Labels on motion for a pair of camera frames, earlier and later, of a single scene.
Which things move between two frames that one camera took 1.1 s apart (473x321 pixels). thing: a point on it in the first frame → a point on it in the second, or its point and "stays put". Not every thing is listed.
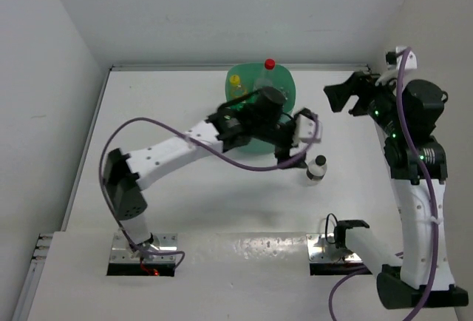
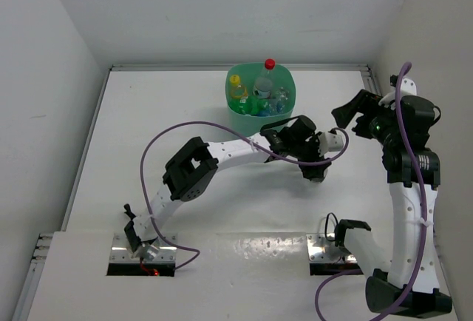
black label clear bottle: x=283 y=95 stays put
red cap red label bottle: x=267 y=80 stays put
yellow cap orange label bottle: x=236 y=89 stays put
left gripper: x=281 y=151 → x=312 y=170
